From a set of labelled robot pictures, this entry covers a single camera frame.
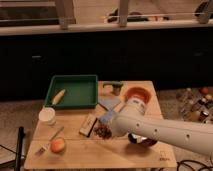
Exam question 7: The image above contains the orange bowl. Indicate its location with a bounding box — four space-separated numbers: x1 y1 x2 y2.
125 87 151 101

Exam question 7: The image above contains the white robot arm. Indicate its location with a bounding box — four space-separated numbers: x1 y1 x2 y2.
110 97 213 156

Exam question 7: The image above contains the white plastic cup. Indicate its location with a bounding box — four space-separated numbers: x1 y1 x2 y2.
39 107 56 125

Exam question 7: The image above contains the silver fork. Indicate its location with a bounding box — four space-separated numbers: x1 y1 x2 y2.
35 126 64 156

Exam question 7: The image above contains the black chair frame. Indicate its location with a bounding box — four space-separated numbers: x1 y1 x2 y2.
0 127 25 171

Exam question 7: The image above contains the pile of bottles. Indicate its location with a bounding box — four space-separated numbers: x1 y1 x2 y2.
176 87 213 124

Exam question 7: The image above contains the green plastic tray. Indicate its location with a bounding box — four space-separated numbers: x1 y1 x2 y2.
44 75 98 110

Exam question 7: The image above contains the wooden folding table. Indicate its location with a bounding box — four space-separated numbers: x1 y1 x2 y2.
23 80 178 170

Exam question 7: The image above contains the green handled metal cup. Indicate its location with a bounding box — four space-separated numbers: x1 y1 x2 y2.
103 81 123 96

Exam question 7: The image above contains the orange peach fruit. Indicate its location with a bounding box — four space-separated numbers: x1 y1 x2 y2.
50 138 65 153

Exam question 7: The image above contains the wooden block eraser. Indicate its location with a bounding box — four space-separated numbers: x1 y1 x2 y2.
79 114 97 137

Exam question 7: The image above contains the blue sponge upper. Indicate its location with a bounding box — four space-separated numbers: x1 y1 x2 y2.
98 97 121 110

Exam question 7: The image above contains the black floor cable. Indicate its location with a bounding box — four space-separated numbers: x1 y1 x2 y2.
156 159 213 171

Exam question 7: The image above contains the dark round bowl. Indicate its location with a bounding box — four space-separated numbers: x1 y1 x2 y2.
128 133 157 147

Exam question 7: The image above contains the blue sponge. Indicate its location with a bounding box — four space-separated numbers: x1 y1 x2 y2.
98 97 121 110
99 110 116 124

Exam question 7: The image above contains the blue sponge lower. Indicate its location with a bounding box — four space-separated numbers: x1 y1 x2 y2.
99 110 116 124

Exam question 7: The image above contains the dark purple grape bunch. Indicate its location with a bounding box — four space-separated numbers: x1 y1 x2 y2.
94 125 112 139

